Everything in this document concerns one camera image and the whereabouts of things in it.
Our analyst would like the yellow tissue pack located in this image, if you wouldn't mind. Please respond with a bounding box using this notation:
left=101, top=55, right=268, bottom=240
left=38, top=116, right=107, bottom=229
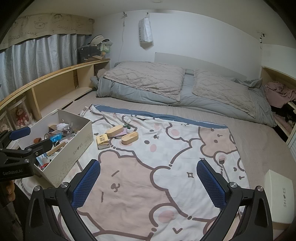
left=96, top=133, right=110, bottom=150

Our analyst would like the oval wooden block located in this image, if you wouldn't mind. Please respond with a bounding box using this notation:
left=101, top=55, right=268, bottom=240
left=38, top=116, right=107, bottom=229
left=121, top=132, right=138, bottom=145
left=106, top=125, right=124, bottom=138

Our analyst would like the purple paper envelope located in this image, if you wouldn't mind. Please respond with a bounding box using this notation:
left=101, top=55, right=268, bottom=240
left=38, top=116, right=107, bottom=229
left=115, top=128, right=128, bottom=139

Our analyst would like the white cable tie loop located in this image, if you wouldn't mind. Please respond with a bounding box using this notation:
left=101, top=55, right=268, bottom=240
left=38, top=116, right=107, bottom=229
left=124, top=116, right=132, bottom=125

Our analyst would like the person's left hand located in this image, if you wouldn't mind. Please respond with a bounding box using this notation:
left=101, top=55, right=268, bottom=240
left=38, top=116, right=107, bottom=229
left=6, top=180, right=16, bottom=202

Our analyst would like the doll in clear box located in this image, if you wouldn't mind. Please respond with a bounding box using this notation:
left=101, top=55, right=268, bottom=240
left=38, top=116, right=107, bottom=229
left=16, top=108, right=31, bottom=128

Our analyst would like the wooden bedside shelf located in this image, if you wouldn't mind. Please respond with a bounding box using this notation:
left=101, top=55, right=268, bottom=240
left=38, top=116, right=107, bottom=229
left=1, top=59, right=110, bottom=130

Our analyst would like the metal back scratcher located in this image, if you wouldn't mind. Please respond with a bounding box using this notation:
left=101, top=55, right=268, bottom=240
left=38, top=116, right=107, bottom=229
left=219, top=156, right=230, bottom=182

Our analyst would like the white shoe box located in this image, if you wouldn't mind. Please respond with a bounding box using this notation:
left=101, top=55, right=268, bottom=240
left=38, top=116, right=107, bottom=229
left=17, top=109, right=93, bottom=187

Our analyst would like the cartoon bear blanket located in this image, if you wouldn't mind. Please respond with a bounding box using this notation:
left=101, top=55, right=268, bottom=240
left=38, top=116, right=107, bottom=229
left=21, top=104, right=251, bottom=241

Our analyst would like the white shoe box lid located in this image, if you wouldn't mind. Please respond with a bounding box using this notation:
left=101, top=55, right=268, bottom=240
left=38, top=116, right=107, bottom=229
left=264, top=170, right=295, bottom=230

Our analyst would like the grey curtain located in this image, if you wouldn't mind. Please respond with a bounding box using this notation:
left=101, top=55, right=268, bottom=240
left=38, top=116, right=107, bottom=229
left=1, top=34, right=87, bottom=100

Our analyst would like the black bag on shelf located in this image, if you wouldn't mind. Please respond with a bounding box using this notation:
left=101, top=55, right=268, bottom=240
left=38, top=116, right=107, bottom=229
left=77, top=45, right=102, bottom=64

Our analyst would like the pink clothes pile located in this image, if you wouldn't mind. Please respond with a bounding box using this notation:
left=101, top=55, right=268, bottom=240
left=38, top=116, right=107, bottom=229
left=264, top=81, right=295, bottom=108

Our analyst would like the grey quilted duvet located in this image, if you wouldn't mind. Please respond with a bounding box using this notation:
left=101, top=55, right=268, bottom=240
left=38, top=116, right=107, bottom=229
left=90, top=61, right=276, bottom=127

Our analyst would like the white cap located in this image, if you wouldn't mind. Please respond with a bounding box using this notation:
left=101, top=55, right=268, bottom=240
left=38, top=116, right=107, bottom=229
left=90, top=35, right=109, bottom=45

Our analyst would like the white headboard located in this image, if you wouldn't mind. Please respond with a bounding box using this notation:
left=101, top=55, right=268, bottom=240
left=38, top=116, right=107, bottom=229
left=154, top=52, right=246, bottom=80

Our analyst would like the white hanging paper bag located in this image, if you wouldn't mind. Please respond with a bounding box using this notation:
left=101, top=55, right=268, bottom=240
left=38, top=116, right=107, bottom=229
left=138, top=17, right=153, bottom=43

